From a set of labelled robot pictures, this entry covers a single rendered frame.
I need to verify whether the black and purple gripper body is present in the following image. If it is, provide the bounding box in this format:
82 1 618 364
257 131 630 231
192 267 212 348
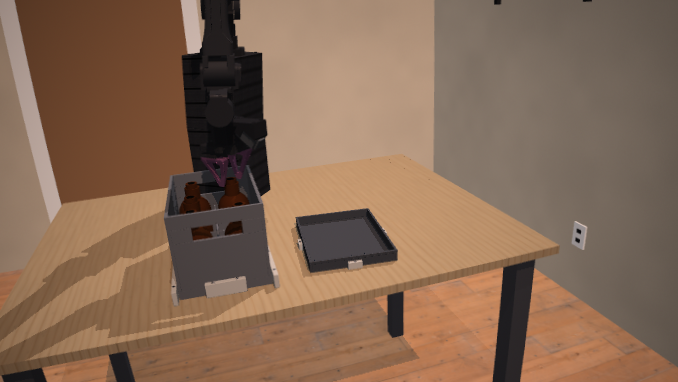
200 125 250 159

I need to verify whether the brown ceramic bottle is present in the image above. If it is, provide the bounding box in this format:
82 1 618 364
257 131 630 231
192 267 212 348
224 202 245 236

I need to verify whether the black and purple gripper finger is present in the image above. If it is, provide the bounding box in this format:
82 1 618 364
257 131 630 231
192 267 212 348
201 157 229 187
228 148 252 179

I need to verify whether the brown bottle with cream label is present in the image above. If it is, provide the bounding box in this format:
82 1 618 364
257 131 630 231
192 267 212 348
183 209 213 240

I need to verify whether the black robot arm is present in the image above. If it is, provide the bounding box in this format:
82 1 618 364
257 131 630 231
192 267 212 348
200 0 268 149

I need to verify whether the dark grey divided crate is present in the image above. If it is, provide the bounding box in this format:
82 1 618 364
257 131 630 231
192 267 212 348
164 165 273 300

